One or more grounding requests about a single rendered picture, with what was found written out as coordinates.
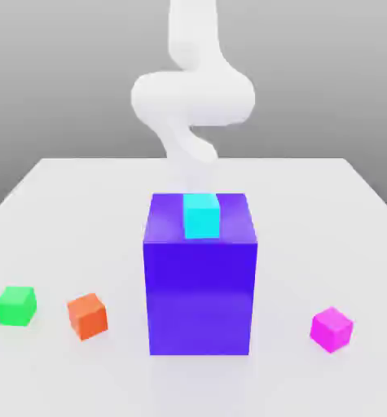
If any small cyan cube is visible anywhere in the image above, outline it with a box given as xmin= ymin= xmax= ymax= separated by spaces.
xmin=182 ymin=192 xmax=221 ymax=239

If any small orange cube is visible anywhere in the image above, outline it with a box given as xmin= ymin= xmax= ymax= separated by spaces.
xmin=66 ymin=292 xmax=109 ymax=342

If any small magenta cube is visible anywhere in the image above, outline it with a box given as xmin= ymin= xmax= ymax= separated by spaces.
xmin=309 ymin=305 xmax=354 ymax=354

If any small green cube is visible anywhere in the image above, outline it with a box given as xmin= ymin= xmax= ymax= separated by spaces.
xmin=0 ymin=285 xmax=38 ymax=327

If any large purple box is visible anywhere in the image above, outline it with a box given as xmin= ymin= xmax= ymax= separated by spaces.
xmin=142 ymin=192 xmax=258 ymax=357

